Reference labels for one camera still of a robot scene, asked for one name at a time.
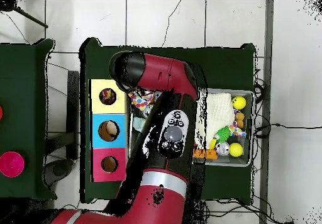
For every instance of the cream yellow cloth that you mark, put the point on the cream yellow cloth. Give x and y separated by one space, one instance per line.
221 110

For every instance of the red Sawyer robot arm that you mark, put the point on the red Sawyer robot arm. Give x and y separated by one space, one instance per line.
161 70

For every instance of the wooden box with three holes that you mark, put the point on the wooden box with three holes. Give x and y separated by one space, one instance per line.
98 128

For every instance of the clear mesh bin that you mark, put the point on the clear mesh bin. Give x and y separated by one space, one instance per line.
246 158

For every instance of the orange toy brick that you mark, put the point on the orange toy brick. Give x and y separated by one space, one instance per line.
209 154

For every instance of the green spiky ball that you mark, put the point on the green spiky ball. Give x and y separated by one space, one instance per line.
224 133

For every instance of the silver can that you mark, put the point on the silver can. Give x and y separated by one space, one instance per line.
222 149

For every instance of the orange plush toy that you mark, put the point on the orange plush toy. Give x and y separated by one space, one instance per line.
239 118

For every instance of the yellow smiley ball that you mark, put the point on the yellow smiley ball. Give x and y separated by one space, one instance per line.
238 102

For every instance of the plain yellow ball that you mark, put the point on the plain yellow ball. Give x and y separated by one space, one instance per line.
236 149

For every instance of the side table with green cloth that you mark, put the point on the side table with green cloth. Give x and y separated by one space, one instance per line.
25 108

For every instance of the pink disc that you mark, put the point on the pink disc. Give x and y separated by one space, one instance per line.
11 164

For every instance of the red disc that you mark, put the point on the red disc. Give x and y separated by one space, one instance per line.
1 113

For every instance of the black tripod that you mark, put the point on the black tripod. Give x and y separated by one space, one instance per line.
7 5

